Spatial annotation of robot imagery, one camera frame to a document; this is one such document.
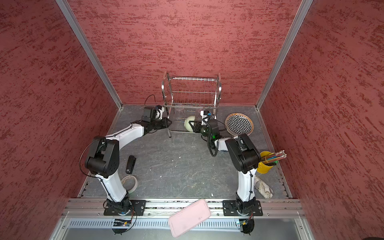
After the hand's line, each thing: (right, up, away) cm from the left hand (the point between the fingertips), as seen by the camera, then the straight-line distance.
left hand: (171, 124), depth 95 cm
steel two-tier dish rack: (+12, +24, +18) cm, 32 cm away
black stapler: (-22, -22, -8) cm, 32 cm away
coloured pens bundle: (+57, -18, -18) cm, 62 cm away
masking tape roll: (-21, -33, -13) cm, 41 cm away
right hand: (+12, 0, -2) cm, 12 cm away
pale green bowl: (+11, 0, -2) cm, 11 cm away
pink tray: (+13, -45, -25) cm, 53 cm away
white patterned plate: (+48, 0, +12) cm, 50 cm away
